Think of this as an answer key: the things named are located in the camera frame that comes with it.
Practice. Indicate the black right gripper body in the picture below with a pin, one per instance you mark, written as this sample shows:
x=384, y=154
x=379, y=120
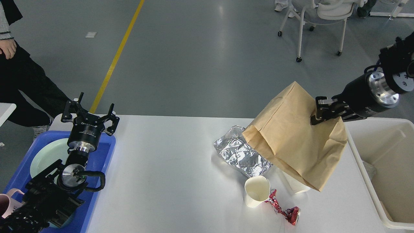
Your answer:
x=369, y=95

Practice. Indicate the mint green round plate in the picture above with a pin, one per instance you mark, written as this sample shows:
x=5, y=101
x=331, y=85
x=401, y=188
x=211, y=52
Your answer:
x=53, y=151

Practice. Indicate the white plastic bin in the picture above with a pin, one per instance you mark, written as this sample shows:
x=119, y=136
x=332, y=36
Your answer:
x=383, y=149

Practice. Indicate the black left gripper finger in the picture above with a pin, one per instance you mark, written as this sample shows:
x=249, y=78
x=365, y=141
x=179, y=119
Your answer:
x=75, y=113
x=99, y=123

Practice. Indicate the teal mug yellow inside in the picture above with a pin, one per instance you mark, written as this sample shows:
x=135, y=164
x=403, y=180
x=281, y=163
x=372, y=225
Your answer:
x=69, y=220

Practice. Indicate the white side table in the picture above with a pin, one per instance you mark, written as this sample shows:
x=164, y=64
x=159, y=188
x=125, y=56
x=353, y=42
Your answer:
x=6, y=110

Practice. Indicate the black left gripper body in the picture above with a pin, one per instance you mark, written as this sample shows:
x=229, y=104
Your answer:
x=85, y=136

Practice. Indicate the white paper cup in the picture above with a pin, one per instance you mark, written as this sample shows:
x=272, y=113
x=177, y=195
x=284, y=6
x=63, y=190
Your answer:
x=256, y=191

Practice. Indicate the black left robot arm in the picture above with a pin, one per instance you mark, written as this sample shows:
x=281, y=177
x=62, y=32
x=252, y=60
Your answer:
x=53, y=195

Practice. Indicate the white paper bowl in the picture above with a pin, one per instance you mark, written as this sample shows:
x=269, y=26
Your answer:
x=295, y=185

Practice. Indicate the crumpled aluminium foil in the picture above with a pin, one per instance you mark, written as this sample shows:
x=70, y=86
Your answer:
x=233, y=148

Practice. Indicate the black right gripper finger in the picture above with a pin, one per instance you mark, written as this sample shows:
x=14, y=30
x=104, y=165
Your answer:
x=327, y=109
x=345, y=113

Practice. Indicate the pink HOME mug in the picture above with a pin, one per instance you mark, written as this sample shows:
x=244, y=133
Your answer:
x=7, y=204

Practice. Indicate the crushed red can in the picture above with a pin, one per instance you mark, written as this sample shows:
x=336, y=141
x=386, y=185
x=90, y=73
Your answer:
x=290, y=214

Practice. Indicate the white office chair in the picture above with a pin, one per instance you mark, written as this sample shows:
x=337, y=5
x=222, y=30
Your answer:
x=320, y=12

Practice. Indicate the person in black trousers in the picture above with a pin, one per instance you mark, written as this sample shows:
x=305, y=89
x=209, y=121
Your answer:
x=23, y=82

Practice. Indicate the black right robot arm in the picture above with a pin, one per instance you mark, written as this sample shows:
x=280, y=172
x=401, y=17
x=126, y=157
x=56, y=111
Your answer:
x=396, y=63

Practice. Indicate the brown paper bag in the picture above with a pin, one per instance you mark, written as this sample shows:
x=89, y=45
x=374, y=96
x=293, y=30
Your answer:
x=283, y=134

